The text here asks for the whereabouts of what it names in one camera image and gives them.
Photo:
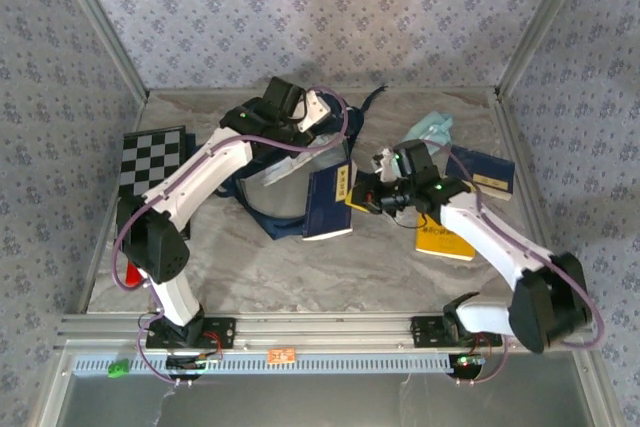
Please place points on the navy book yellow label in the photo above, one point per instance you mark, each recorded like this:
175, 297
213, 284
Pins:
325, 202

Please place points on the light teal pencil case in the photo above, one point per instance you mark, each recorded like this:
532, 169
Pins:
432, 127

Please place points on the navy book beige label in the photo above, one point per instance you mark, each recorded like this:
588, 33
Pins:
490, 167

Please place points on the navy blue backpack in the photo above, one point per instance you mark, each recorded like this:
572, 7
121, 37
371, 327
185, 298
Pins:
280, 197

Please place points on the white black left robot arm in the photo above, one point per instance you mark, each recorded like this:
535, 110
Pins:
200, 172

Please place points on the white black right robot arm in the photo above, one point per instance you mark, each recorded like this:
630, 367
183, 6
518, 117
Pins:
490, 232

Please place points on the black grey folding chessboard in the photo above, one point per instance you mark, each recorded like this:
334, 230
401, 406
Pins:
150, 157

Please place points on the orange label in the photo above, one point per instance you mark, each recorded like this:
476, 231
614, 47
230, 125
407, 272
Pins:
280, 356

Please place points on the small right circuit board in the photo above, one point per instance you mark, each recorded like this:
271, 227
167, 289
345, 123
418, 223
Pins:
467, 361

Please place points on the small circuit board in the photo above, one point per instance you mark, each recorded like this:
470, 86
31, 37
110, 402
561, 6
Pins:
467, 361
187, 362

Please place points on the grey metal sheet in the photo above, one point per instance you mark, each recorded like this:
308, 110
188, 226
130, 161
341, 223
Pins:
320, 402

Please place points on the red block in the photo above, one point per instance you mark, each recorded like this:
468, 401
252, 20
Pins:
132, 277

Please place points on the small left circuit board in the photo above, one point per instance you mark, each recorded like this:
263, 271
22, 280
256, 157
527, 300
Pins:
187, 362

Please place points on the green plug connector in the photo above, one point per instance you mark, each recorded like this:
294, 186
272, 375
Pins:
117, 369

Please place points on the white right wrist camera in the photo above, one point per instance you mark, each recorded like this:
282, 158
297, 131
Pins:
384, 164

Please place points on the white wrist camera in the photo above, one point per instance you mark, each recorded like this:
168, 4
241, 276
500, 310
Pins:
315, 109
384, 164

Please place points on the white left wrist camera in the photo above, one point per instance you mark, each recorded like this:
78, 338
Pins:
315, 109

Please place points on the aluminium mounting rail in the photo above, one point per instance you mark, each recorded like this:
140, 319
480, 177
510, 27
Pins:
320, 329

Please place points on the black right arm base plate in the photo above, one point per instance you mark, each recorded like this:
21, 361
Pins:
425, 332

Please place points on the aluminium frame post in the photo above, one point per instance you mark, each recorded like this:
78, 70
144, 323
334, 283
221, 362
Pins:
542, 22
101, 22

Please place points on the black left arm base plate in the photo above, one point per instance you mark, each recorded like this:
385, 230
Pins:
222, 332

